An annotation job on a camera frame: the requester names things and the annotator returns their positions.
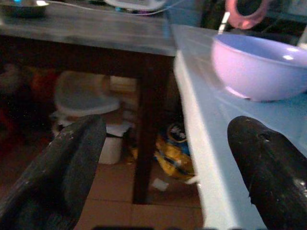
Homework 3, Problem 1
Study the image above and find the dark wooden table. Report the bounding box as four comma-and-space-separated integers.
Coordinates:
0, 2, 179, 205

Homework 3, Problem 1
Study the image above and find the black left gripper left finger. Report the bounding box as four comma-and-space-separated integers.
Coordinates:
0, 115, 107, 230

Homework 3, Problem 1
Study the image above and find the white plastic container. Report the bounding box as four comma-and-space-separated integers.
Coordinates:
49, 70, 131, 165

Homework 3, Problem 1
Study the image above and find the white paper scrap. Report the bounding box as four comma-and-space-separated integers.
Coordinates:
152, 178, 169, 192

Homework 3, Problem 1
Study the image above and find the pink tape roll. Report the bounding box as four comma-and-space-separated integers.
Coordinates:
224, 0, 273, 30

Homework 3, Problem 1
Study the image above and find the white device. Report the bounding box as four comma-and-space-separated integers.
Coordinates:
103, 0, 167, 12

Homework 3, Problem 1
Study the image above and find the yellow and blue bag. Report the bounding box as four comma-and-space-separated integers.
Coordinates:
153, 122, 196, 181

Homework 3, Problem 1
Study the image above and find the white table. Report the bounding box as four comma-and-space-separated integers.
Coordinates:
170, 23, 307, 230

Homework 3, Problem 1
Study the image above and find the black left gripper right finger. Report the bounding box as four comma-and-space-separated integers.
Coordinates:
227, 115, 307, 230

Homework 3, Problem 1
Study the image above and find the white handled utensil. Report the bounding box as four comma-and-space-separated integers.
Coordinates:
217, 11, 231, 35

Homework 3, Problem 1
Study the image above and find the lavender plastic bowl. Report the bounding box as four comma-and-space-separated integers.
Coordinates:
211, 34, 307, 103

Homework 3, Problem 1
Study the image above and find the white cable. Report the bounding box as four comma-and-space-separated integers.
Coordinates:
47, 0, 183, 17

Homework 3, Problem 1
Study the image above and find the metal bowl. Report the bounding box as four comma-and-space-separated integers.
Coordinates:
0, 0, 50, 18

